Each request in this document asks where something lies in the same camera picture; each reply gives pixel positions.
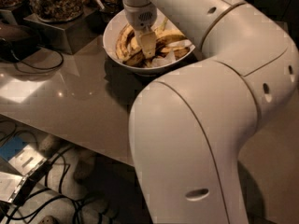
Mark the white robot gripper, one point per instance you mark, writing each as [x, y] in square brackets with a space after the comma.
[140, 19]

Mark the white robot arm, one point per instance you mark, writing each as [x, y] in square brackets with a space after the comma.
[187, 127]

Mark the left curved yellow banana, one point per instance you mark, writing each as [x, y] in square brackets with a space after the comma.
[126, 33]

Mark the small banana green stem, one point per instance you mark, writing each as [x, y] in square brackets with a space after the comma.
[161, 27]

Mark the white ceramic bowl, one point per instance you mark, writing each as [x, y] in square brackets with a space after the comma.
[112, 34]

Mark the right lower banana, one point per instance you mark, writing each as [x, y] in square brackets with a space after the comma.
[179, 52]

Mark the dark cup with tongs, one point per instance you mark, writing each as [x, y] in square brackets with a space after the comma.
[109, 11]

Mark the steel box stand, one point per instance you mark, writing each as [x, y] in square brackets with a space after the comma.
[69, 37]

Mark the glass jar of nuts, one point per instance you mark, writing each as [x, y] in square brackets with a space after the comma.
[57, 10]

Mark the dark brown appliance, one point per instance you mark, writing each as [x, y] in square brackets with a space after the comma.
[17, 42]

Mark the left shoe under table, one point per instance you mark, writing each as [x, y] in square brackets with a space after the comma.
[49, 145]

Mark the shoe under table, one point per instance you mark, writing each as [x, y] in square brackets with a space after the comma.
[49, 145]
[85, 165]

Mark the right shoe under table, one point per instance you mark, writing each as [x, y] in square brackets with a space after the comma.
[85, 165]

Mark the silver electronics box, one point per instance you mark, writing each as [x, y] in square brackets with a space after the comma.
[29, 166]

